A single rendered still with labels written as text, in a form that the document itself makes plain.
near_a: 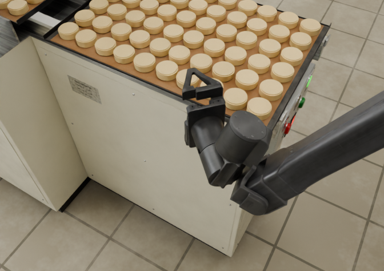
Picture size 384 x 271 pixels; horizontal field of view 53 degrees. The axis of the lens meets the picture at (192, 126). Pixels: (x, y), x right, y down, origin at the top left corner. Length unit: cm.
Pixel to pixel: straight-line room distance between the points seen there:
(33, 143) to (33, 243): 53
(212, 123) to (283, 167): 14
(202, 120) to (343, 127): 23
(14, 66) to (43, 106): 20
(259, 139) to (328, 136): 9
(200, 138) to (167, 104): 33
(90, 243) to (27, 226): 29
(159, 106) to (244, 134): 46
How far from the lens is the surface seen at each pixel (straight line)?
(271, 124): 80
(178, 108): 93
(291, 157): 56
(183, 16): 101
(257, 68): 88
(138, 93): 98
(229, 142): 55
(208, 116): 64
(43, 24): 110
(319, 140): 54
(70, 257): 167
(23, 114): 127
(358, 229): 178
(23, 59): 119
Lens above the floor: 151
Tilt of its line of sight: 52 degrees down
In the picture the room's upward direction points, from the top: straight up
